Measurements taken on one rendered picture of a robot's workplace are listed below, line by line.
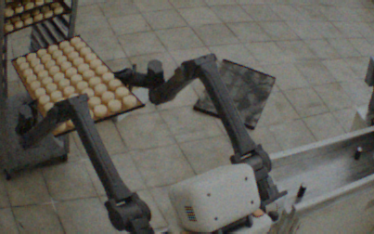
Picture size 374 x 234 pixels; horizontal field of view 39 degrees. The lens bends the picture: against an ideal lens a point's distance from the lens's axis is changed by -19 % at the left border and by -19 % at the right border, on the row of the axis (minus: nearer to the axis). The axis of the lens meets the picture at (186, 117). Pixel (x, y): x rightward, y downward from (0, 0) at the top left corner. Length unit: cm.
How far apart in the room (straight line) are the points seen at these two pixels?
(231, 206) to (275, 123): 240
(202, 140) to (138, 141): 37
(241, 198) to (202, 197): 12
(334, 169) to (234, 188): 95
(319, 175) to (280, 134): 152
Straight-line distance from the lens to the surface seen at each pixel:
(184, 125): 386
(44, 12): 290
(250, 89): 423
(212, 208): 163
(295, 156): 247
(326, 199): 231
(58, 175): 346
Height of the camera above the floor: 247
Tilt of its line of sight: 39 degrees down
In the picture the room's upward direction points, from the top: 10 degrees clockwise
